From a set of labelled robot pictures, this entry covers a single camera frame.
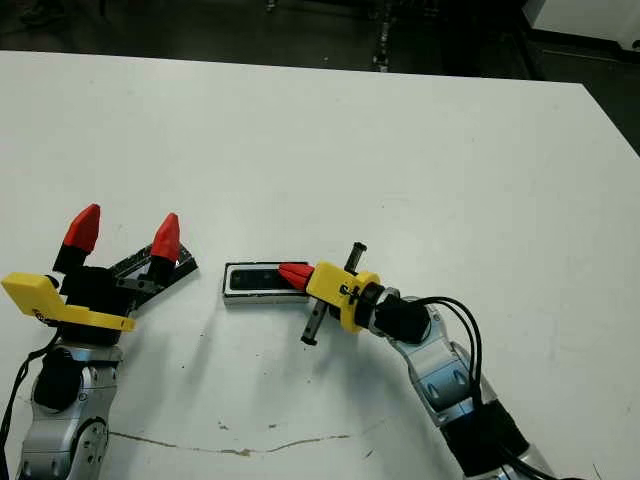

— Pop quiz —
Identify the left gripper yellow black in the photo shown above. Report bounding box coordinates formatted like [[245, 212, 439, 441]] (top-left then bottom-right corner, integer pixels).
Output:
[[0, 202, 182, 347]]

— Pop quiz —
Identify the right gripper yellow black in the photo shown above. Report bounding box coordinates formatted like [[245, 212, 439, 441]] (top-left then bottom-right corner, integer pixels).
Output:
[[278, 240, 385, 347]]

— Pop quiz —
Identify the slim black camera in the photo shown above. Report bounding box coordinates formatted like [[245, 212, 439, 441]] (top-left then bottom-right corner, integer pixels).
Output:
[[229, 266, 292, 292]]

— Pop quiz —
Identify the black camera box lid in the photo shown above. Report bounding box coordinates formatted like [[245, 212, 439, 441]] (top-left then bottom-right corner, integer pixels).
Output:
[[108, 242, 201, 307]]

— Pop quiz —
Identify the white cabinet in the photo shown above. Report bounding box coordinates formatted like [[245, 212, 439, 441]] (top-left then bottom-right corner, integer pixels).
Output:
[[522, 0, 640, 51]]

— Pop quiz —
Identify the white camera box base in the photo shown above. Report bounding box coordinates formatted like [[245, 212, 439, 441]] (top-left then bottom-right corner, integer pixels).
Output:
[[221, 260, 312, 308]]

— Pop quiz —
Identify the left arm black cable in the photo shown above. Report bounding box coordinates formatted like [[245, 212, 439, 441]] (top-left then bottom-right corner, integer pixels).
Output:
[[0, 347, 54, 459]]

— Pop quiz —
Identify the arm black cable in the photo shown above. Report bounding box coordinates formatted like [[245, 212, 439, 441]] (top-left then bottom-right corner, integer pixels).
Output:
[[413, 295, 554, 480], [0, 347, 54, 459]]

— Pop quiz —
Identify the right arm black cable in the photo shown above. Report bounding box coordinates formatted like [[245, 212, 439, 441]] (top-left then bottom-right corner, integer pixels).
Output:
[[413, 295, 554, 480]]

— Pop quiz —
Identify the black metal post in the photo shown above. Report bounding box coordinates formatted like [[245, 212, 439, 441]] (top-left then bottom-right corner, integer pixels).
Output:
[[372, 0, 393, 72]]

